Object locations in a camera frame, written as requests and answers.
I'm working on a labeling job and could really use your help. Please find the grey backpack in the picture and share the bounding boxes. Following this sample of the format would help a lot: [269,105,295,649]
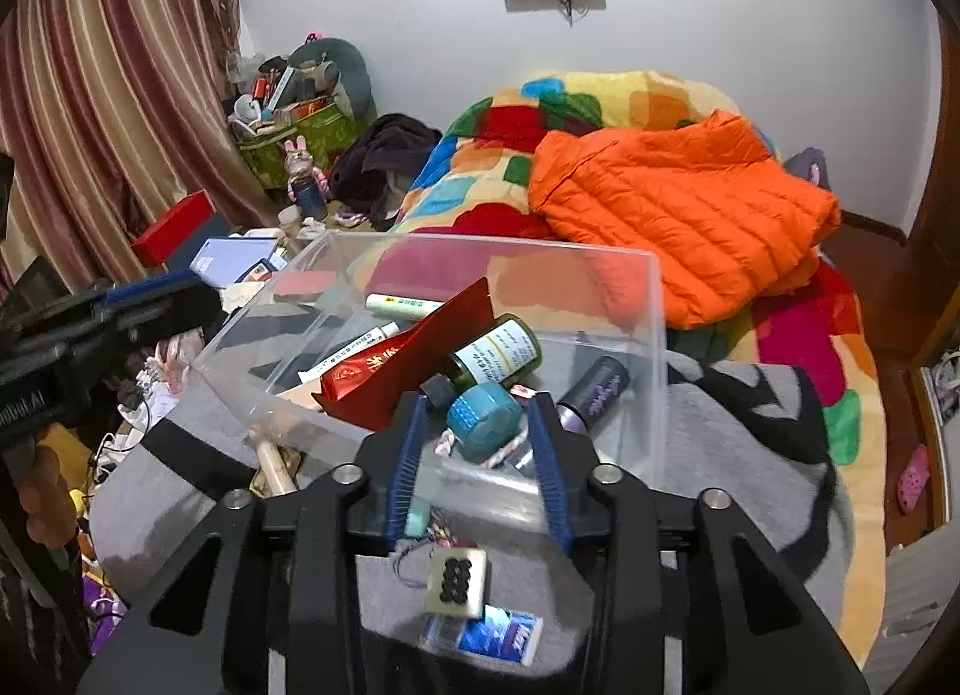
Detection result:
[780,147,830,190]

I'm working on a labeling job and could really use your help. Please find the colourful patchwork blanket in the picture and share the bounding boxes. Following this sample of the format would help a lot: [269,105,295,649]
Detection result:
[341,70,890,670]

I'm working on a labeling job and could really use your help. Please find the striped curtain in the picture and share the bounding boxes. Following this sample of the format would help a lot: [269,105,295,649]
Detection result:
[0,0,278,291]

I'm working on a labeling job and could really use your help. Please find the dark green spray bottle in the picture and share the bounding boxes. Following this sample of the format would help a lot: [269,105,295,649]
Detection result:
[418,314,542,403]

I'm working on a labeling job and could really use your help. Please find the orange puffer jacket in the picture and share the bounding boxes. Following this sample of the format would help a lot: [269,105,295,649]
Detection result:
[529,110,842,330]

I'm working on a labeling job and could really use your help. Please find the wooden stick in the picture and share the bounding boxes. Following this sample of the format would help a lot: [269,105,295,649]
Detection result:
[247,425,301,497]

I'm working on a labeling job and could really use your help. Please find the pink rabbit toy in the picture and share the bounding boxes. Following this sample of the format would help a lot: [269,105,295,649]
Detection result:
[283,136,331,208]

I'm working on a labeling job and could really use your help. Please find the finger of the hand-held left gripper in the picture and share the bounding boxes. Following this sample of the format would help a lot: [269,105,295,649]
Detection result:
[4,269,202,336]
[71,282,226,366]

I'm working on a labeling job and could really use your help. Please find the grey neck pillow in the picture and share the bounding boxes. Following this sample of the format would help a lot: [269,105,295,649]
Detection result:
[289,37,376,122]

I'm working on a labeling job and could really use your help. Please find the purple black tube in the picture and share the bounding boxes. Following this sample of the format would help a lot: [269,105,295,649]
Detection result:
[555,355,629,437]

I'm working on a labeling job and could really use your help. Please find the pink plastic bag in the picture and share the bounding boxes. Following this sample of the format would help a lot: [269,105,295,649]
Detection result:
[142,331,207,396]

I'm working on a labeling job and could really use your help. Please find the person's left hand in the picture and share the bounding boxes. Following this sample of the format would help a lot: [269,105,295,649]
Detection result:
[19,440,80,553]

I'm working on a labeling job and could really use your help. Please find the dark cloth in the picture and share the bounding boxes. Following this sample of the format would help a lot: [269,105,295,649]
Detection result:
[328,113,443,223]

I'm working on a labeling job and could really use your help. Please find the blue white notebook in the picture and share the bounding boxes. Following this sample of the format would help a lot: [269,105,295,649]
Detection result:
[190,236,282,289]

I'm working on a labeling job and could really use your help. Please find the mahjong tile keychain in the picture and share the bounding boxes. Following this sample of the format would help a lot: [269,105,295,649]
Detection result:
[424,547,490,619]

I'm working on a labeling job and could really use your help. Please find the red box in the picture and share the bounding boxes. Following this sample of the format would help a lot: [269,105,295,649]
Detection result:
[131,190,215,267]

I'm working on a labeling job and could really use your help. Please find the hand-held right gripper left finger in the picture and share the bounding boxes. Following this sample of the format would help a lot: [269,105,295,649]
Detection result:
[79,389,432,695]

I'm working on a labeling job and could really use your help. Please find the grey black blanket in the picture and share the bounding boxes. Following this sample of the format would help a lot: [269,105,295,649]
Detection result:
[88,357,856,666]

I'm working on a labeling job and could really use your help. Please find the blue white card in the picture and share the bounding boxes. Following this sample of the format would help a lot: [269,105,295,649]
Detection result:
[420,605,545,667]

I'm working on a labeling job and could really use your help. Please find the white green tubes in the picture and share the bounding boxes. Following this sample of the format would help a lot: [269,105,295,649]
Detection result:
[298,323,402,381]

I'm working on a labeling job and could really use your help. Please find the red foil pouch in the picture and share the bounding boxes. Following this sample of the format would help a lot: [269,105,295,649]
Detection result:
[311,277,492,433]

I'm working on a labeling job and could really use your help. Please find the green storage box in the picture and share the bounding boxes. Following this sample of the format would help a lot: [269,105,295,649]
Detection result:
[232,102,361,186]

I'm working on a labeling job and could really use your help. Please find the white ribbed panel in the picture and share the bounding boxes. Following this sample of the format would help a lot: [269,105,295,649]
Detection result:
[862,522,960,695]

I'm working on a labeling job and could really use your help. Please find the blue tape roll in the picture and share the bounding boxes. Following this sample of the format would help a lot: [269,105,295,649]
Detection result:
[446,381,524,460]

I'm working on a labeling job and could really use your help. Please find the wooden door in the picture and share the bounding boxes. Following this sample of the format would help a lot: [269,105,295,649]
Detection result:
[900,12,960,336]

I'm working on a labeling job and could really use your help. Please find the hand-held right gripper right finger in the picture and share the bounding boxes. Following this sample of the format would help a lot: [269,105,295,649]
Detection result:
[527,391,871,695]

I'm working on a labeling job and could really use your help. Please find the pink clog shoe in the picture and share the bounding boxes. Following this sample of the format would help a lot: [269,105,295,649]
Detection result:
[896,444,932,512]

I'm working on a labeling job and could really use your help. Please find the clear plastic box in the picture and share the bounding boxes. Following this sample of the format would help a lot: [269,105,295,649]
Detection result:
[191,230,668,508]

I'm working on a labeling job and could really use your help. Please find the white tube with green print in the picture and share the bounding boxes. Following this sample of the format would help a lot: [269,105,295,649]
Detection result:
[365,292,447,321]

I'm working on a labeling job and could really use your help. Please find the pink white braided rope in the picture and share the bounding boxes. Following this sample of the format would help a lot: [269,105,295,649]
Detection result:
[433,425,535,471]

